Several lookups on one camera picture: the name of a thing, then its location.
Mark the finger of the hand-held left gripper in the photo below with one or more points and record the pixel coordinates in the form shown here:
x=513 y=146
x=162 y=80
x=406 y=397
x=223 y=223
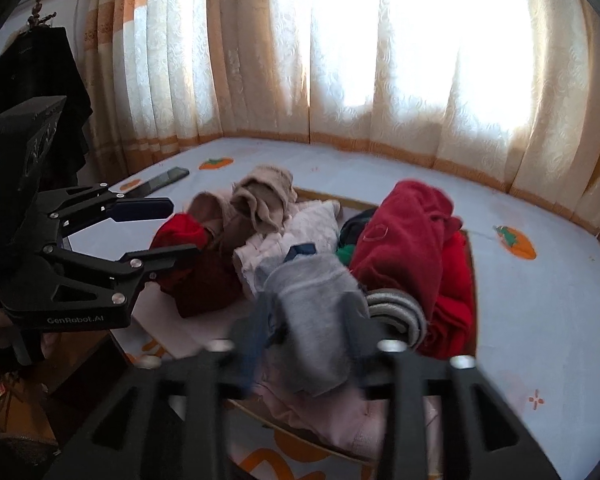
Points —
x=145 y=208
x=165 y=256

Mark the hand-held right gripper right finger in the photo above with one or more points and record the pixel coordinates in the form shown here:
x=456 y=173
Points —
x=405 y=385

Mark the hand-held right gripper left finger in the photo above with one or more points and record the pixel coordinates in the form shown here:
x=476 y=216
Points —
x=252 y=342

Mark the red underwear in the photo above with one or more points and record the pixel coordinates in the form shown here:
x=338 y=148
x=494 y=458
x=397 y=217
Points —
x=180 y=232
x=455 y=300

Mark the beige underwear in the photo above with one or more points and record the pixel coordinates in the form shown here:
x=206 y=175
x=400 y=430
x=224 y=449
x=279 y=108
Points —
x=262 y=200
x=205 y=210

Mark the pale pink underwear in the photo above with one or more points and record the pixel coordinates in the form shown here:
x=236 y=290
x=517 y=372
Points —
x=330 y=420

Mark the white dotted underwear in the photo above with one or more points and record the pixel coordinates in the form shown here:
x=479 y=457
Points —
x=280 y=230

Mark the green underwear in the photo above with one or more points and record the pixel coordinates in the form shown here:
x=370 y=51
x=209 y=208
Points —
x=347 y=254

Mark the maroon underwear grey waistband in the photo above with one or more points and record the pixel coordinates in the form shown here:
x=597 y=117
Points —
x=405 y=230

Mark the dark navy underwear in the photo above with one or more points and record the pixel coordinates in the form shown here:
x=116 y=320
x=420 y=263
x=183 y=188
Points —
x=355 y=225

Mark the shallow cardboard tray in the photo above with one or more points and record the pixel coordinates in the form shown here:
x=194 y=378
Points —
x=330 y=199

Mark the black smartphone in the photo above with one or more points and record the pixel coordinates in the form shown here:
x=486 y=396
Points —
x=160 y=181

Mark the dark hanging garment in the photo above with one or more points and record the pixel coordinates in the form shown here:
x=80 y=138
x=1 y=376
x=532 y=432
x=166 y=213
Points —
x=35 y=75

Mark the white persimmon print tablecloth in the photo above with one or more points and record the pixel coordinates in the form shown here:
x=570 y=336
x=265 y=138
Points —
x=530 y=310

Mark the coat rack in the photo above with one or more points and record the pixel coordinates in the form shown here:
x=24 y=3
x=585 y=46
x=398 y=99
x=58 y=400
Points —
x=40 y=12

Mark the cream and orange patterned curtain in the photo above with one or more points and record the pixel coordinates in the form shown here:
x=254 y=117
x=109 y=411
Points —
x=330 y=60

